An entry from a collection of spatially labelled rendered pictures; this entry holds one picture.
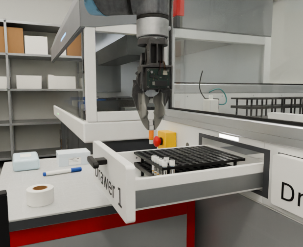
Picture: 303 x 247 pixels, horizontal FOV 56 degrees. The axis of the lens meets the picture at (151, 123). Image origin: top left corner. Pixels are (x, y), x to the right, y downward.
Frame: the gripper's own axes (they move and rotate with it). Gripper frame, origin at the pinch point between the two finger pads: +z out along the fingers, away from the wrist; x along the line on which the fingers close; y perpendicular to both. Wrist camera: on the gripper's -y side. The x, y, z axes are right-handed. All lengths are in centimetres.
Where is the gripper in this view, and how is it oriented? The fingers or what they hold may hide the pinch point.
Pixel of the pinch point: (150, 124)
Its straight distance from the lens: 71.0
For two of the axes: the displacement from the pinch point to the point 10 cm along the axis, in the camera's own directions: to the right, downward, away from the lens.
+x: 9.8, -0.2, 2.0
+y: 2.0, 1.0, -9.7
